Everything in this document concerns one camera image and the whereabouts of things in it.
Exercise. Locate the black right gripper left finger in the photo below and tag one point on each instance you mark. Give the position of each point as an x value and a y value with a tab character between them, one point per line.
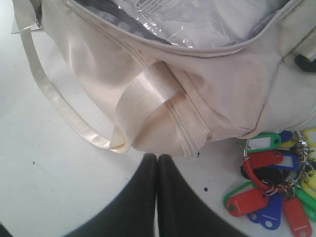
132	212

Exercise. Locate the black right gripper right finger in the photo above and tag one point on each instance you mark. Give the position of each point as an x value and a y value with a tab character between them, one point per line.
181	213

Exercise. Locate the colourful plastic key tags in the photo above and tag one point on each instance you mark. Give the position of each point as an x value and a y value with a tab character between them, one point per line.
281	173

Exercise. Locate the cream fabric duffel bag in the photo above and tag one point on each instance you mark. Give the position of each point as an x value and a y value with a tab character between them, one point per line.
166	98

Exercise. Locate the white plastic packet inside bag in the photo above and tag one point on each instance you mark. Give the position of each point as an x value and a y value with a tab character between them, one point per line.
203	23

